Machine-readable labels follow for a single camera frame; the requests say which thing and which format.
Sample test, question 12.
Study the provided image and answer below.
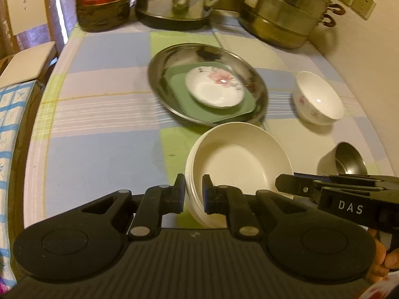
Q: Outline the stainless steel bowl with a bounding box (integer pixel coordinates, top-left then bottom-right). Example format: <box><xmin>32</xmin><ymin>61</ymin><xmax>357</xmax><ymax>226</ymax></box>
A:
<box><xmin>317</xmin><ymin>142</ymin><xmax>368</xmax><ymax>176</ymax></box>

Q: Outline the brown wooden chair part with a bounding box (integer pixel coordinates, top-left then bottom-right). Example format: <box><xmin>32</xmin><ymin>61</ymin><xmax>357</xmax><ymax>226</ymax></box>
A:
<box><xmin>0</xmin><ymin>55</ymin><xmax>16</xmax><ymax>78</ymax></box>

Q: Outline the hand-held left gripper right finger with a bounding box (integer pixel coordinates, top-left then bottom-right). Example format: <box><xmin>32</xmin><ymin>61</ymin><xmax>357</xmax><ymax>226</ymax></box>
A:
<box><xmin>202</xmin><ymin>174</ymin><xmax>307</xmax><ymax>241</ymax></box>

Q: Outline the stainless steel steamer pot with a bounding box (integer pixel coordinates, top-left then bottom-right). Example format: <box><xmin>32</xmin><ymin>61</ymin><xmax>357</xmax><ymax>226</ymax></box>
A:
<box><xmin>238</xmin><ymin>0</ymin><xmax>346</xmax><ymax>50</ymax></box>

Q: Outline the person's right hand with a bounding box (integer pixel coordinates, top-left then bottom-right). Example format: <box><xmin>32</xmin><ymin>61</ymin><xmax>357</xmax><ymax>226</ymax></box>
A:
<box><xmin>366</xmin><ymin>227</ymin><xmax>399</xmax><ymax>284</ymax></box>

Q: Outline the white wooden chair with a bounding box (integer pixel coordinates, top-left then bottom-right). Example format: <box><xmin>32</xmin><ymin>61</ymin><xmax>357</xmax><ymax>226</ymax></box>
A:
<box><xmin>0</xmin><ymin>0</ymin><xmax>58</xmax><ymax>84</ymax></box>

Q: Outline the cream plastic bowl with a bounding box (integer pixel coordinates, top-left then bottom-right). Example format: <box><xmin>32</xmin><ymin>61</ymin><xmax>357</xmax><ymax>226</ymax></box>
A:
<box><xmin>185</xmin><ymin>122</ymin><xmax>294</xmax><ymax>228</ymax></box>

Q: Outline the cooking oil bottle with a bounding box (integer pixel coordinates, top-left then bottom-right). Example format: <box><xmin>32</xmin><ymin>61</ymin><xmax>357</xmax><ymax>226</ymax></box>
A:
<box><xmin>74</xmin><ymin>0</ymin><xmax>131</xmax><ymax>32</ymax></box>

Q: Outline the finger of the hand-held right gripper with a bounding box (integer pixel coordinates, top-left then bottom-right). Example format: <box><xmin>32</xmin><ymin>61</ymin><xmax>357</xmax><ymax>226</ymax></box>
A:
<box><xmin>293</xmin><ymin>172</ymin><xmax>399</xmax><ymax>184</ymax></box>
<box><xmin>275</xmin><ymin>174</ymin><xmax>325</xmax><ymax>201</ymax></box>

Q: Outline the blue checked white cloth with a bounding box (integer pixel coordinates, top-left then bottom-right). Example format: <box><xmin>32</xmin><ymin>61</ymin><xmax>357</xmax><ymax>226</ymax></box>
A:
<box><xmin>0</xmin><ymin>80</ymin><xmax>39</xmax><ymax>287</ymax></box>

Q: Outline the white ceramic bowl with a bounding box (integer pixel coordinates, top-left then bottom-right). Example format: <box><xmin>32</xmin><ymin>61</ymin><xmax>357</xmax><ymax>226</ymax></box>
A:
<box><xmin>292</xmin><ymin>71</ymin><xmax>345</xmax><ymax>126</ymax></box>

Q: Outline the stainless steel kettle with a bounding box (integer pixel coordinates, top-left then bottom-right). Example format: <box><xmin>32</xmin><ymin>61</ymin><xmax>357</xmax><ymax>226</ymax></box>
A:
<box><xmin>135</xmin><ymin>0</ymin><xmax>240</xmax><ymax>31</ymax></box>

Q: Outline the pale curtain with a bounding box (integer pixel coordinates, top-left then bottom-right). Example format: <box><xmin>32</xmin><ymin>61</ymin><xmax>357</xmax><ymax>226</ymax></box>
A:
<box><xmin>0</xmin><ymin>0</ymin><xmax>78</xmax><ymax>53</ymax></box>

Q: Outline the small floral ceramic dish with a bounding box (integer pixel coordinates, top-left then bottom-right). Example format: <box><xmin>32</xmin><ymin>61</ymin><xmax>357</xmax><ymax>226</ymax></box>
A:
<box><xmin>185</xmin><ymin>66</ymin><xmax>245</xmax><ymax>109</ymax></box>

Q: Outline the checked pastel tablecloth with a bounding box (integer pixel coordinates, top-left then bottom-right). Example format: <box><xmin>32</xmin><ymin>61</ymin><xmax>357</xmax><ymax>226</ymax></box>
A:
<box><xmin>23</xmin><ymin>15</ymin><xmax>393</xmax><ymax>228</ymax></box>

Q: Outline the green square plate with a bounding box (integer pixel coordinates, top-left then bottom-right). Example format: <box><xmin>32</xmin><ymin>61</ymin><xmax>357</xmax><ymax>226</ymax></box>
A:
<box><xmin>164</xmin><ymin>61</ymin><xmax>256</xmax><ymax>124</ymax></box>

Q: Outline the stainless steel plate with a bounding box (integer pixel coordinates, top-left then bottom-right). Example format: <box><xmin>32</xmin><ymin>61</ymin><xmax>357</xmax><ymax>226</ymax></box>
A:
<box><xmin>147</xmin><ymin>43</ymin><xmax>269</xmax><ymax>128</ymax></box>

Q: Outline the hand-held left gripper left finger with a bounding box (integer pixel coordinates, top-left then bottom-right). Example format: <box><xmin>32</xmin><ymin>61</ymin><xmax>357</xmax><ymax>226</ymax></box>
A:
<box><xmin>82</xmin><ymin>173</ymin><xmax>187</xmax><ymax>241</ymax></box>

